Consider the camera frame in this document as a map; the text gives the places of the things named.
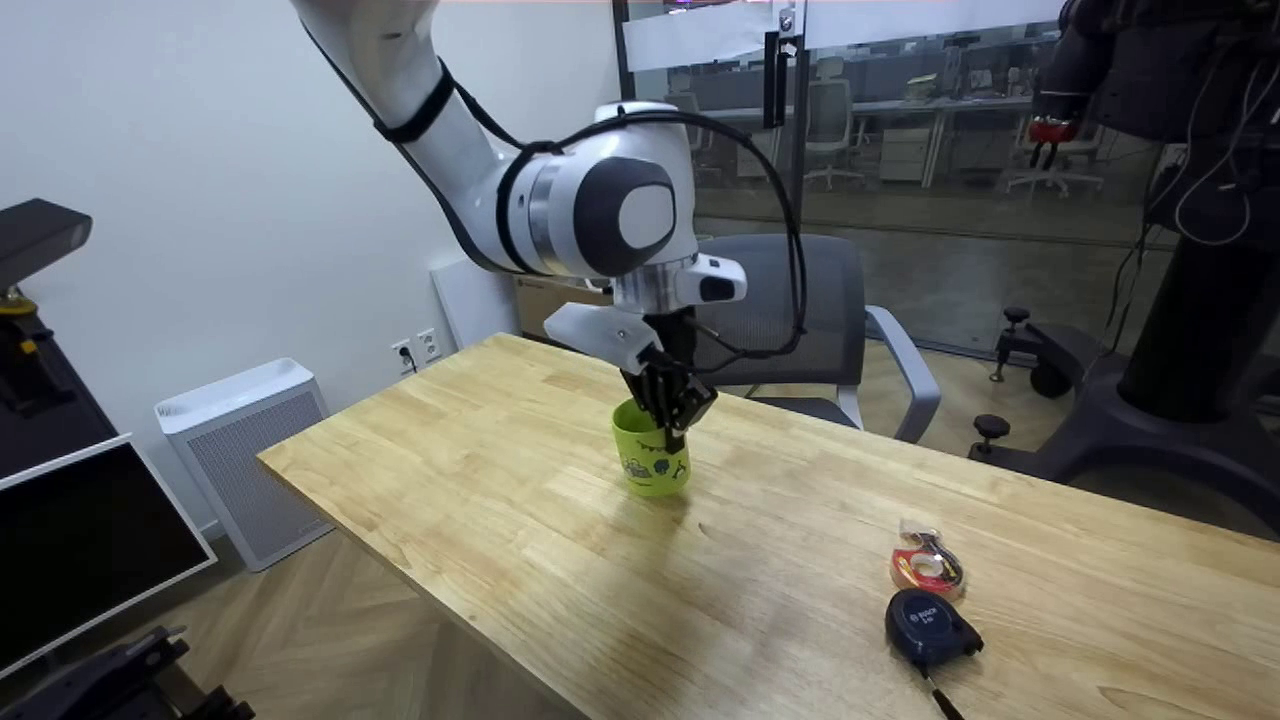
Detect green ceramic mug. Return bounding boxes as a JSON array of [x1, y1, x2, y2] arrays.
[[610, 398, 693, 499]]

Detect red clear tape dispenser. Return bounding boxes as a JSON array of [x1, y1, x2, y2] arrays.
[[893, 523, 966, 597]]

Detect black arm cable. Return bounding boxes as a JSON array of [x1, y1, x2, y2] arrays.
[[434, 67, 812, 366]]

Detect white air purifier unit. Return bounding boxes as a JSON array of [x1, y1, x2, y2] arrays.
[[156, 355, 329, 570]]

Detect black tape measure with strap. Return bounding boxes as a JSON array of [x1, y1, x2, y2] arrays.
[[882, 587, 984, 720]]

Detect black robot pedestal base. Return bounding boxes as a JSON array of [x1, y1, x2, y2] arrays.
[[966, 0, 1280, 535]]

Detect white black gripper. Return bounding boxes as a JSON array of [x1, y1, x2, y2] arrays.
[[542, 251, 749, 451]]

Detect black monitor screen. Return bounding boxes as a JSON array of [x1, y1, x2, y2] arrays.
[[0, 434, 216, 676]]

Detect grey office chair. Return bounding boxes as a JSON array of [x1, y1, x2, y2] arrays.
[[695, 230, 941, 440]]

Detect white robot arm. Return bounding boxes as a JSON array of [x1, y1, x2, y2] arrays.
[[293, 0, 749, 451]]

